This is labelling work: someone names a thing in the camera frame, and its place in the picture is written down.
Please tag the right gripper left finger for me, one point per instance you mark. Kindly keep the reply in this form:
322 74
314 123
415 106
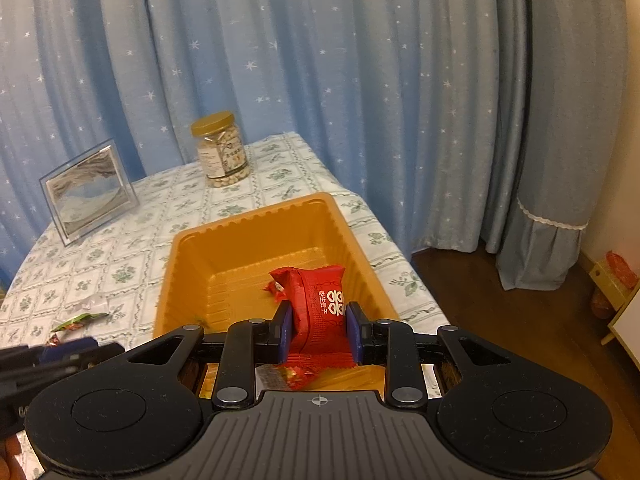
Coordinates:
245 346

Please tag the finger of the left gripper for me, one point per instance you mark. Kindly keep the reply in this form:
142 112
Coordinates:
25 356
83 360

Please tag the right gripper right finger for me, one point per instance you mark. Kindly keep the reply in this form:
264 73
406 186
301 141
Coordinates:
396 347

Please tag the green foil snack packet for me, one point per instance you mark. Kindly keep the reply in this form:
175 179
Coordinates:
79 322

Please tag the red snack packet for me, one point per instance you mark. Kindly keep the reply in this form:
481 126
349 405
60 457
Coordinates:
320 339

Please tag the person's left hand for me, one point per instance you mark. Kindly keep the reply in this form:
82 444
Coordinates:
10 468

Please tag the red candies in tray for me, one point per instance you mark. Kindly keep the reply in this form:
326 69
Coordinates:
285 377

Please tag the orange plastic tray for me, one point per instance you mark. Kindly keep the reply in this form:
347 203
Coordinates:
217 274

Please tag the nut jar with gold lid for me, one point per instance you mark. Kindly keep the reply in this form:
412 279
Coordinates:
220 149

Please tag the red bag on floor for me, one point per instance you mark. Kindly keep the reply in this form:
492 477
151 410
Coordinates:
615 283

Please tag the blue star curtain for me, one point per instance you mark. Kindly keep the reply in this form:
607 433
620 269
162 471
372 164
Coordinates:
398 98

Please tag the grey lace-trimmed curtain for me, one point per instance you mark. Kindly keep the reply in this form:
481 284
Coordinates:
578 69

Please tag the silver picture frame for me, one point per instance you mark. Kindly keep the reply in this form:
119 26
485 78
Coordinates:
88 192

